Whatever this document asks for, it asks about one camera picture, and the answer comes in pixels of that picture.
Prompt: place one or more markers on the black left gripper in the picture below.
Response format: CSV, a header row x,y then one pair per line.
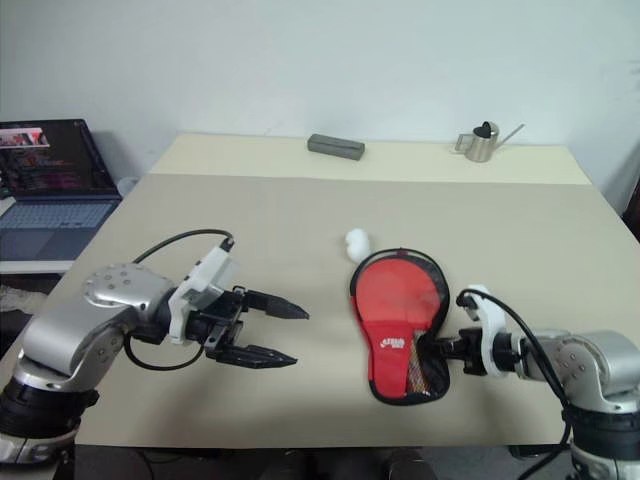
x,y
220,320

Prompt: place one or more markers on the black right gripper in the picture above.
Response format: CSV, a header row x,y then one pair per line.
x,y
462,345

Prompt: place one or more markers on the red and black paddle case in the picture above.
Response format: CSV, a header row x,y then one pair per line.
x,y
395,370

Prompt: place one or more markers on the red table tennis paddle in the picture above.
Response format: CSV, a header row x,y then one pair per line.
x,y
395,290

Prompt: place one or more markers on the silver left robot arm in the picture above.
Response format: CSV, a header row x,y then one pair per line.
x,y
65,330

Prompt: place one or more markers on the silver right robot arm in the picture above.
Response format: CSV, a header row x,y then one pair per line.
x,y
600,360

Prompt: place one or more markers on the beige table mat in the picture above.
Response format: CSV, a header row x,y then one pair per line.
x,y
320,400

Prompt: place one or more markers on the black table base bar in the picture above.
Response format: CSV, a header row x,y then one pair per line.
x,y
535,451

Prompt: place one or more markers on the grey rectangular box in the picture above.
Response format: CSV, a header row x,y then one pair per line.
x,y
335,146

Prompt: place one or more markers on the silver metal watering can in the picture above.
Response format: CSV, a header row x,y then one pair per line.
x,y
482,149

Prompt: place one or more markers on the black heart-shaped lid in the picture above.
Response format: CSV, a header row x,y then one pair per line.
x,y
483,130

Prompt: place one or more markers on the open grey laptop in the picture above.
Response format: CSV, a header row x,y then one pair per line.
x,y
45,160

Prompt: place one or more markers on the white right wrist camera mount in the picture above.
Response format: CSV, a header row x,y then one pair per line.
x,y
492,320

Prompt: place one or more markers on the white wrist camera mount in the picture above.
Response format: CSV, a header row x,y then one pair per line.
x,y
210,275
492,320

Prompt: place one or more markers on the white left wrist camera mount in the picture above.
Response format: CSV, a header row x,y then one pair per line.
x,y
210,275

